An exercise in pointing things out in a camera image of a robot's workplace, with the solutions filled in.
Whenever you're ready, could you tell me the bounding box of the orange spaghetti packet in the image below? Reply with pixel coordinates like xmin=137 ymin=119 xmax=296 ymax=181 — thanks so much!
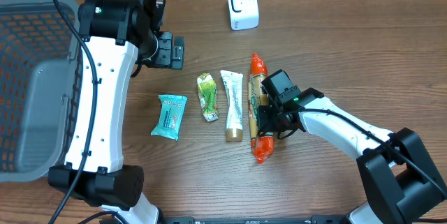
xmin=248 ymin=53 xmax=274 ymax=164

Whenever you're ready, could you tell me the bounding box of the green snack pouch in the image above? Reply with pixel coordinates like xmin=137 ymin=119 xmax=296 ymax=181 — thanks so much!
xmin=197 ymin=73 xmax=219 ymax=122

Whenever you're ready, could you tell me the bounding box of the teal wet wipes pack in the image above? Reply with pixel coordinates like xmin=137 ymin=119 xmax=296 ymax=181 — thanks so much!
xmin=151 ymin=94 xmax=187 ymax=141

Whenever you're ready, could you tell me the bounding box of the white tube gold cap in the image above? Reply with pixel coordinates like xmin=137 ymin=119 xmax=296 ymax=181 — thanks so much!
xmin=220 ymin=70 xmax=243 ymax=142

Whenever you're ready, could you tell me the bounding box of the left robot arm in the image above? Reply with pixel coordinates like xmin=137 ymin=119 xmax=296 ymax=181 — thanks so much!
xmin=48 ymin=0 xmax=184 ymax=223

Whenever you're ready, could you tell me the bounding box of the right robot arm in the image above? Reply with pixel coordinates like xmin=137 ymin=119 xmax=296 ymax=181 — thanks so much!
xmin=258 ymin=70 xmax=446 ymax=223

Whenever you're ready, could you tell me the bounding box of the white barcode scanner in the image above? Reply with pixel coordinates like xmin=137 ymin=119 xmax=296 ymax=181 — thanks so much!
xmin=228 ymin=0 xmax=260 ymax=31

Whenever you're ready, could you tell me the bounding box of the grey plastic shopping basket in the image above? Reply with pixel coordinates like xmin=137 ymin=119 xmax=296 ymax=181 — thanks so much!
xmin=1 ymin=0 xmax=82 ymax=182

